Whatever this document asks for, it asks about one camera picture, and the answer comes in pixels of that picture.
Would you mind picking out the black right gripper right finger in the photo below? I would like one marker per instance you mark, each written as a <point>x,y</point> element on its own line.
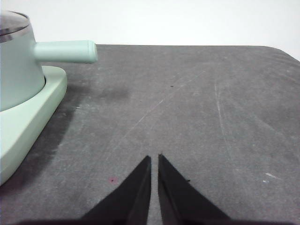
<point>178,199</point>

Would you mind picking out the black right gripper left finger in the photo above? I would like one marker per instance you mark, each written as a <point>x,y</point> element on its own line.
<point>131,199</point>

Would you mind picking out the glass pot lid green knob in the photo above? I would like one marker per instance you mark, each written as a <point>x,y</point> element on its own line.
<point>12,22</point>

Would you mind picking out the mint green breakfast machine base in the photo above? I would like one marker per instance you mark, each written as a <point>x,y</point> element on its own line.
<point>28,126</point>

